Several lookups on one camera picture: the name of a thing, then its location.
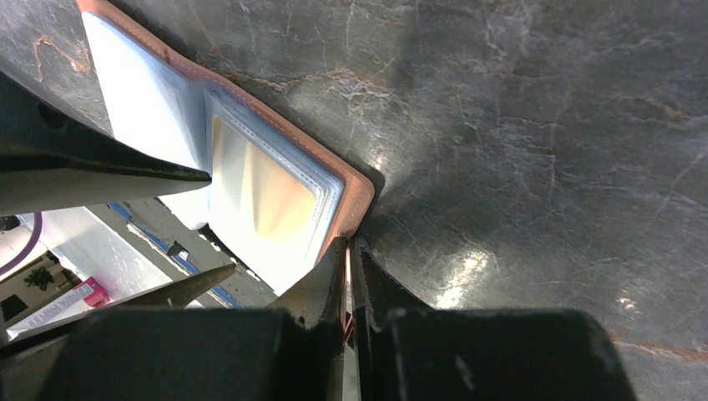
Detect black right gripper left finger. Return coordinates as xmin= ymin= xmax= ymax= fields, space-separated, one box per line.
xmin=0 ymin=236 xmax=348 ymax=401

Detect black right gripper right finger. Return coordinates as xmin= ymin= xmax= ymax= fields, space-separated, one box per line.
xmin=350 ymin=238 xmax=635 ymax=400

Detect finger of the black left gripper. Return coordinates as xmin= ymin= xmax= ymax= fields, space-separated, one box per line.
xmin=1 ymin=74 xmax=211 ymax=216
xmin=1 ymin=263 xmax=236 ymax=354

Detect tan leather card holder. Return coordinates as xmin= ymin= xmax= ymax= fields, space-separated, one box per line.
xmin=78 ymin=1 xmax=375 ymax=294

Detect orange credit card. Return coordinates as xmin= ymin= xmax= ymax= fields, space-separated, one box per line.
xmin=210 ymin=117 xmax=316 ymax=246

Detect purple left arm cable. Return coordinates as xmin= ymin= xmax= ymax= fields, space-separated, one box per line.
xmin=0 ymin=212 xmax=44 ymax=278

